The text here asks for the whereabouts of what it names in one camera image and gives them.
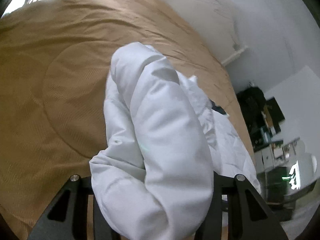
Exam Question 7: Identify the tan bed comforter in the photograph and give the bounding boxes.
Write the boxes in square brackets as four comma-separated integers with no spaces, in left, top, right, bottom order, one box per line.
[1,0,253,239]

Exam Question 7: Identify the white storage drawers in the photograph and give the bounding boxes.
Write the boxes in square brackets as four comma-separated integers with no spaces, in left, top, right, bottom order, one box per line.
[254,137,300,174]

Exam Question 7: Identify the dark cluttered shelf unit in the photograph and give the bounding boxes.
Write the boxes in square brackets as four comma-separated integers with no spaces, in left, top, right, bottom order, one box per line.
[236,86,285,152]

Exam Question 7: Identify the white wooden headboard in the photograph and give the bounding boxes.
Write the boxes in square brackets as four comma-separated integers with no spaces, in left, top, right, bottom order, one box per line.
[161,0,247,66]

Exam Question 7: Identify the white quilted puffer jacket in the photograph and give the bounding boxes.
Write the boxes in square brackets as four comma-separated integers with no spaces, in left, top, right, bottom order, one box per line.
[89,42,260,239]

